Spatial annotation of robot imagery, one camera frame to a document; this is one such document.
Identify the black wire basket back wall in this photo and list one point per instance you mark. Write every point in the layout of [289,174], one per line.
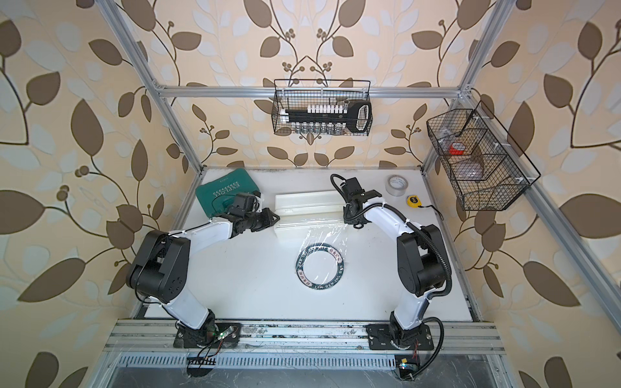
[289,93]

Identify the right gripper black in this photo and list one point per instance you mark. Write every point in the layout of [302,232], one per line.
[348,217]

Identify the black wire basket right wall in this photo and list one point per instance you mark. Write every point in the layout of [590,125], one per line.
[495,169]

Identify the white plastic wrap dispenser box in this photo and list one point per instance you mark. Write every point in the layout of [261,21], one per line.
[303,212]

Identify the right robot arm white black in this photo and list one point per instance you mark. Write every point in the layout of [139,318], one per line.
[423,265]

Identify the grey duct tape roll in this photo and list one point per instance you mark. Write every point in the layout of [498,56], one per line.
[396,185]

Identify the black wire basket wall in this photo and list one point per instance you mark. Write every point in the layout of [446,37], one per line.
[495,169]
[289,93]

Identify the black socket set holder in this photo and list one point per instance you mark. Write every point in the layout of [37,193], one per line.
[343,118]

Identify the white plate dark green rim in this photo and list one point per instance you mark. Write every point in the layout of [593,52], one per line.
[319,266]

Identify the green plastic tool case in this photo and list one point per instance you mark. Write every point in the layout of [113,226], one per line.
[215,196]

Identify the red item in basket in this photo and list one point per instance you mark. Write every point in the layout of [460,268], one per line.
[457,149]

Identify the aluminium frame front rail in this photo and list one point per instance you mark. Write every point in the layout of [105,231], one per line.
[160,335]

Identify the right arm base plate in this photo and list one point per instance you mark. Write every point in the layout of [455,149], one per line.
[389,336]

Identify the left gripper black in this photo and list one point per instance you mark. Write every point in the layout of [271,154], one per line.
[267,219]

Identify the yellow tape measure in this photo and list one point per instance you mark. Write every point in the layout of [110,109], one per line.
[413,201]

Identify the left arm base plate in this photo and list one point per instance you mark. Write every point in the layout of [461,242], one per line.
[210,334]

